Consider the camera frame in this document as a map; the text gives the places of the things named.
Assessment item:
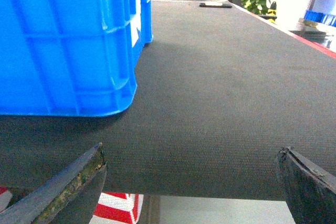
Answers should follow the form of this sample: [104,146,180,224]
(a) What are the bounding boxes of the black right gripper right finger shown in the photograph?
[276,147,335,223]

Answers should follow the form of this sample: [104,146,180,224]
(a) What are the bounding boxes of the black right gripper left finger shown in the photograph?
[1,143,107,223]

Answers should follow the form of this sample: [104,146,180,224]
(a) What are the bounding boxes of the large blue plastic crate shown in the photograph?
[1,0,153,117]

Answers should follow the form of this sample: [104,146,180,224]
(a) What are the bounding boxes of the background shelf with blue bins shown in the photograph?
[298,0,335,52]

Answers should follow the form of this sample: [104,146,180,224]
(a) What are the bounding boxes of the red white striped barrier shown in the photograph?
[0,186,140,224]

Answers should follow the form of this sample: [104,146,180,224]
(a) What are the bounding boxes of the black yellow striped bollard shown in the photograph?
[258,2,277,23]

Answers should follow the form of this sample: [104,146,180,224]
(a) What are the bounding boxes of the black flat tray on table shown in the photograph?
[199,2,233,8]

